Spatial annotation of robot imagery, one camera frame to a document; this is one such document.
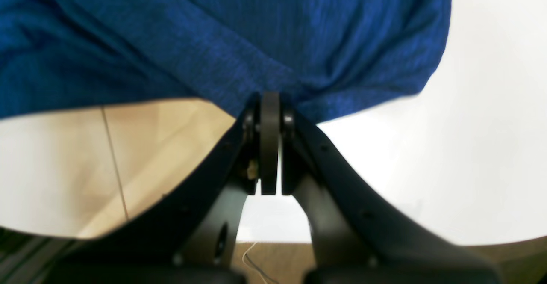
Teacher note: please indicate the dark blue t-shirt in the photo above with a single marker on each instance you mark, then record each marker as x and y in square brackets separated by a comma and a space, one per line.
[331, 58]

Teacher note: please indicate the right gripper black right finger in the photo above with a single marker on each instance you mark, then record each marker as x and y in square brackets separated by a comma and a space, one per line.
[357, 236]

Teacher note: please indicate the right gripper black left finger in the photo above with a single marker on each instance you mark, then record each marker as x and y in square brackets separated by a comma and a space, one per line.
[188, 237]

